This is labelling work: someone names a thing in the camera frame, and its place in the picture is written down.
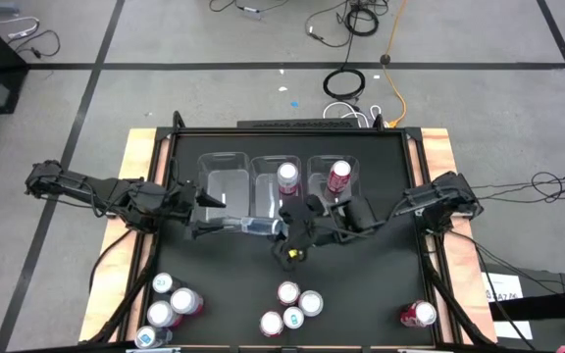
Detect black cable grey adapter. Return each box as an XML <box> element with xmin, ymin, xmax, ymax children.
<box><xmin>207</xmin><ymin>0</ymin><xmax>293</xmax><ymax>15</ymax></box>

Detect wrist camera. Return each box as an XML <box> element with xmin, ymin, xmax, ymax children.
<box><xmin>162</xmin><ymin>188</ymin><xmax>185</xmax><ymax>212</ymax></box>
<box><xmin>304</xmin><ymin>194</ymin><xmax>327</xmax><ymax>218</ymax></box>

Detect white printed paper sheet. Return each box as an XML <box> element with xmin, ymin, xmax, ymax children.
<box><xmin>481</xmin><ymin>272</ymin><xmax>525</xmax><ymax>303</ymax></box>

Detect silver blue Red Bull can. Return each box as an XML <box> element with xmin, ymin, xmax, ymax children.
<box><xmin>133</xmin><ymin>325</ymin><xmax>174</xmax><ymax>350</ymax></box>
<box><xmin>282</xmin><ymin>305</ymin><xmax>306</xmax><ymax>330</ymax></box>
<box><xmin>151</xmin><ymin>272</ymin><xmax>181</xmax><ymax>295</ymax></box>
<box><xmin>222</xmin><ymin>215</ymin><xmax>289</xmax><ymax>238</ymax></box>

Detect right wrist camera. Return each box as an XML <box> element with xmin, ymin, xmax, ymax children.
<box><xmin>304</xmin><ymin>194</ymin><xmax>327</xmax><ymax>218</ymax></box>

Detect black coiled floor cable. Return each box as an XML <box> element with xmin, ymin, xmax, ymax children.
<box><xmin>343</xmin><ymin>4</ymin><xmax>380</xmax><ymax>37</ymax></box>
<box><xmin>322</xmin><ymin>67</ymin><xmax>366</xmax><ymax>102</ymax></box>

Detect black bar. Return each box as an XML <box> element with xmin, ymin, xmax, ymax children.
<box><xmin>488</xmin><ymin>287</ymin><xmax>565</xmax><ymax>323</ymax></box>

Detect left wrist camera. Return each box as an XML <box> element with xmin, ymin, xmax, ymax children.
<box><xmin>162</xmin><ymin>188</ymin><xmax>185</xmax><ymax>212</ymax></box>

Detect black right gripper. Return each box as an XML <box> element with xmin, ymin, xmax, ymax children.
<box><xmin>271</xmin><ymin>196</ymin><xmax>327</xmax><ymax>271</ymax></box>

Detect red Coca-Cola can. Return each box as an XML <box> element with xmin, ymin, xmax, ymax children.
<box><xmin>258</xmin><ymin>310</ymin><xmax>285</xmax><ymax>338</ymax></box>
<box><xmin>326</xmin><ymin>159</ymin><xmax>353</xmax><ymax>195</ymax></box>
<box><xmin>399</xmin><ymin>300</ymin><xmax>438</xmax><ymax>328</ymax></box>
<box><xmin>276</xmin><ymin>280</ymin><xmax>302</xmax><ymax>307</ymax></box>

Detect orange extension cable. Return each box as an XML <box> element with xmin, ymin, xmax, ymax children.
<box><xmin>382</xmin><ymin>0</ymin><xmax>408</xmax><ymax>128</ymax></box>

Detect black sleeved cable bundle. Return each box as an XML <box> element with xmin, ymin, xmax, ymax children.
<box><xmin>422</xmin><ymin>244</ymin><xmax>497</xmax><ymax>347</ymax></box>
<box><xmin>83</xmin><ymin>229</ymin><xmax>161</xmax><ymax>344</ymax></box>

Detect tangled black cables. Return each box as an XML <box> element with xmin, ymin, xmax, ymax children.
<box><xmin>473</xmin><ymin>170</ymin><xmax>565</xmax><ymax>205</ymax></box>

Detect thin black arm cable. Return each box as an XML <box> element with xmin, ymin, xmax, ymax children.
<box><xmin>87</xmin><ymin>227</ymin><xmax>134</xmax><ymax>298</ymax></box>

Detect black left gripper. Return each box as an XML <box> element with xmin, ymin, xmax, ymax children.
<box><xmin>177</xmin><ymin>180</ymin><xmax>228</xmax><ymax>239</ymax></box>

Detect clear plastic bin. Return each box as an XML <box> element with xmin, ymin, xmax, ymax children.
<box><xmin>305</xmin><ymin>154</ymin><xmax>362</xmax><ymax>217</ymax></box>
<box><xmin>196</xmin><ymin>151</ymin><xmax>253</xmax><ymax>229</ymax></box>
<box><xmin>249</xmin><ymin>154</ymin><xmax>306</xmax><ymax>222</ymax></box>

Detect thin black floor cable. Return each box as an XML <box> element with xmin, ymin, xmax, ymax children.
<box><xmin>304</xmin><ymin>0</ymin><xmax>357</xmax><ymax>49</ymax></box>
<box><xmin>6</xmin><ymin>29</ymin><xmax>62</xmax><ymax>59</ymax></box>

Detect white floor cable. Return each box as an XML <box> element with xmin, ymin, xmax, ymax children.
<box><xmin>321</xmin><ymin>101</ymin><xmax>368</xmax><ymax>122</ymax></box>
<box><xmin>0</xmin><ymin>16</ymin><xmax>41</xmax><ymax>40</ymax></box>

